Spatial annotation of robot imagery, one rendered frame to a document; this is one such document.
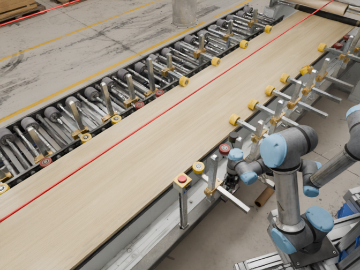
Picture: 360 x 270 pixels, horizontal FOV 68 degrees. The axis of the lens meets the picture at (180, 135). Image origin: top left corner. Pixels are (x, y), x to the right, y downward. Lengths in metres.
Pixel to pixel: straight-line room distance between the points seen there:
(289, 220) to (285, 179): 0.19
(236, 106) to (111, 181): 1.17
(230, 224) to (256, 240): 0.26
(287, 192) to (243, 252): 1.47
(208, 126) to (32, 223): 1.32
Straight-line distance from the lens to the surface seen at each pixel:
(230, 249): 2.52
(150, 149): 1.92
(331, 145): 3.52
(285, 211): 1.18
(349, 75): 4.28
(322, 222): 1.32
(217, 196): 1.92
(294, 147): 1.04
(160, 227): 1.90
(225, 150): 1.90
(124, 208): 1.68
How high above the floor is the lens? 2.34
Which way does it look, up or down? 46 degrees down
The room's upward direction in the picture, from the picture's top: 2 degrees counter-clockwise
